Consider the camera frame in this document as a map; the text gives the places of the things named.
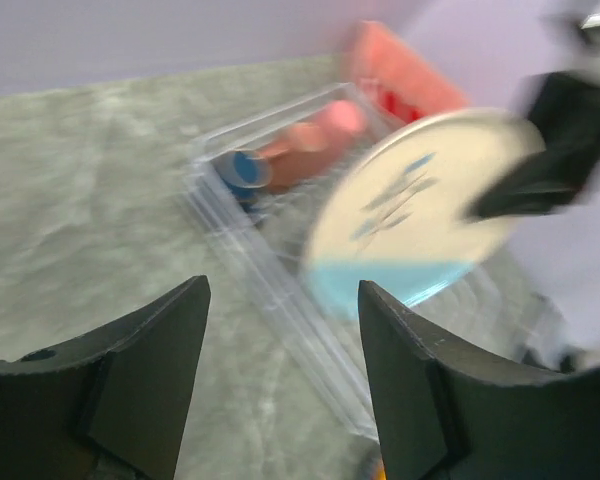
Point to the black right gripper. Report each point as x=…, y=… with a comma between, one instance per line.
x=567, y=114

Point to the white wire dish rack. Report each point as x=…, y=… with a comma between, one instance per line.
x=493, y=305

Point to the cream and blue plate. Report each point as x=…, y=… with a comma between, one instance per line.
x=400, y=215

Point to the pink patterned cup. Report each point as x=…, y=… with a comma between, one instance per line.
x=287, y=154

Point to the pink plastic cup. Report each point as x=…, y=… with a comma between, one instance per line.
x=341, y=122

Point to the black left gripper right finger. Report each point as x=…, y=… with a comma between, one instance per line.
x=447, y=409

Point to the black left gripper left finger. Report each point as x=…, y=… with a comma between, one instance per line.
x=111, y=403

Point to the pink compartment organizer tray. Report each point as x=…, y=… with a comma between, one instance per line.
x=379, y=60

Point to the red cloth item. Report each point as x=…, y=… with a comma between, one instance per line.
x=397, y=110

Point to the dark blue ceramic mug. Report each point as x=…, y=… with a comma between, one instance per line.
x=244, y=172

